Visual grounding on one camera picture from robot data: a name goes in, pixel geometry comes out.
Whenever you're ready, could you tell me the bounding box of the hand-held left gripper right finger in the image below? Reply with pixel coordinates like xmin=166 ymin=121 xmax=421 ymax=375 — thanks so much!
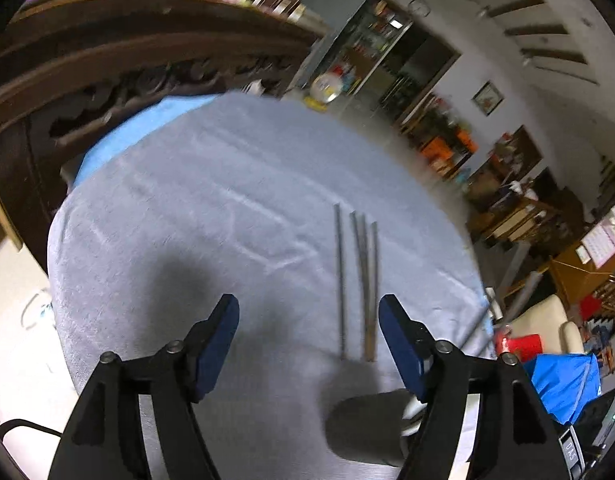
xmin=379 ymin=293 xmax=569 ymax=480

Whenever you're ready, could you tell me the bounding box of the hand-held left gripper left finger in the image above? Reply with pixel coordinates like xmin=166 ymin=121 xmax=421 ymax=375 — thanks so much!
xmin=47 ymin=293 xmax=240 ymax=480

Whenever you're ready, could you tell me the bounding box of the dark wooden chopstick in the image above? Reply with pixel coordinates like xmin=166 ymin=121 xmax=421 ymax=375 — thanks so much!
xmin=359 ymin=214 xmax=372 ymax=321
xmin=367 ymin=221 xmax=379 ymax=362
xmin=336 ymin=203 xmax=348 ymax=360
xmin=351 ymin=211 xmax=372 ymax=361

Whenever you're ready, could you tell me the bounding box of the black perforated utensil holder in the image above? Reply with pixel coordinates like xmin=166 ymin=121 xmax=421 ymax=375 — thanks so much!
xmin=325 ymin=390 xmax=428 ymax=468

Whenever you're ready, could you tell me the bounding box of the blue tarp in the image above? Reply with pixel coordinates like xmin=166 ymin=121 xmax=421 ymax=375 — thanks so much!
xmin=527 ymin=352 xmax=602 ymax=426

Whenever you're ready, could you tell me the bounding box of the red plastic cup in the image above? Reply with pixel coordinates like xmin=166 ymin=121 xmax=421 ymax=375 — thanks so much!
xmin=495 ymin=332 xmax=544 ymax=361

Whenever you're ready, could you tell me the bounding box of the grey towel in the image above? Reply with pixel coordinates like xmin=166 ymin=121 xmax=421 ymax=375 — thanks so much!
xmin=47 ymin=92 xmax=493 ymax=480

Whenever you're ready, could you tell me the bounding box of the beige chair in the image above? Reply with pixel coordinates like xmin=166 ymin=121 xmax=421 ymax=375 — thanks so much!
xmin=507 ymin=294 xmax=585 ymax=356

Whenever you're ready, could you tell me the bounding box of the wooden stair railing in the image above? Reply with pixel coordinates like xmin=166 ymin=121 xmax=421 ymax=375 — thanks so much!
xmin=467 ymin=195 xmax=588 ymax=261

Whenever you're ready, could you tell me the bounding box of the orange box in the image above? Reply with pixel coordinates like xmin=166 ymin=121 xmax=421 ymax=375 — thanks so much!
xmin=422 ymin=132 xmax=475 ymax=166

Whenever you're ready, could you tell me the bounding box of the light blue cloth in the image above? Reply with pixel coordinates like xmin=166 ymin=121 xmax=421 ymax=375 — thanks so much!
xmin=74 ymin=95 xmax=223 ymax=188

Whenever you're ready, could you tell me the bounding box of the framed picture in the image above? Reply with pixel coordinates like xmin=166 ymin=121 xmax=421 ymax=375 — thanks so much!
xmin=472 ymin=81 xmax=504 ymax=117

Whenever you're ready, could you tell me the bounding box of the round electric fan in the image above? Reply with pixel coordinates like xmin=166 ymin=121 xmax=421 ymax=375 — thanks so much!
xmin=303 ymin=72 xmax=345 ymax=111

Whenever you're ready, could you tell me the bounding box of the shelf with goods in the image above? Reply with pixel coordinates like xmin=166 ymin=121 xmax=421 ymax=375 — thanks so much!
xmin=332 ymin=0 xmax=413 ymax=96

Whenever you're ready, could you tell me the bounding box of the grey refrigerator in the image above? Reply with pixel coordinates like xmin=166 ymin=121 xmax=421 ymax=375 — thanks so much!
xmin=292 ymin=0 xmax=388 ymax=91

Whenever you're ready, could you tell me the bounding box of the wall calendar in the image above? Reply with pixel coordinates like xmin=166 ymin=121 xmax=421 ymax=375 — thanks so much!
xmin=575 ymin=199 xmax=615 ymax=268

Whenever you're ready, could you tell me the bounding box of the black cable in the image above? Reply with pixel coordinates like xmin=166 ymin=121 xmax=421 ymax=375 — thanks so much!
xmin=0 ymin=417 xmax=63 ymax=442

